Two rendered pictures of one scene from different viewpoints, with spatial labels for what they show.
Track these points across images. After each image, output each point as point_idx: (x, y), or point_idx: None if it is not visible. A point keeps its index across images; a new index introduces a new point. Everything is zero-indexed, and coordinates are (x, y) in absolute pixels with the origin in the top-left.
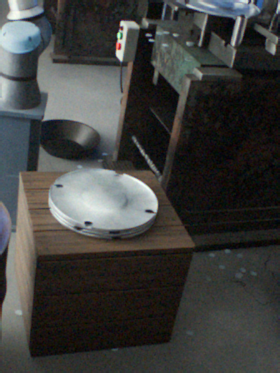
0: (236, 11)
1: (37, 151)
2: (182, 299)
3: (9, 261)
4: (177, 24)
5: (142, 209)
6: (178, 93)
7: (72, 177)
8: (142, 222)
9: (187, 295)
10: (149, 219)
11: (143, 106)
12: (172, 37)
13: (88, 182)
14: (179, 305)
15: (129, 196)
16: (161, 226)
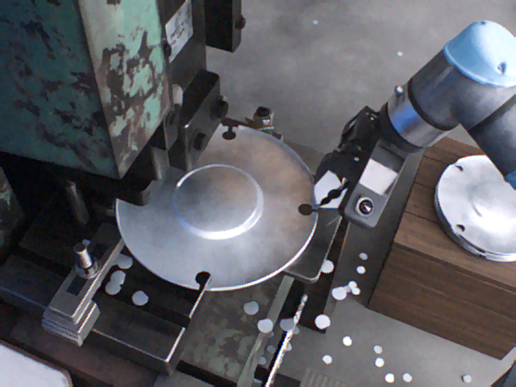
0: (214, 158)
1: (495, 383)
2: (355, 237)
3: (502, 370)
4: (174, 373)
5: (463, 173)
6: None
7: (513, 247)
8: (475, 159)
9: (346, 238)
10: (466, 158)
11: None
12: (274, 299)
13: (499, 232)
14: (364, 232)
15: (466, 193)
16: (446, 164)
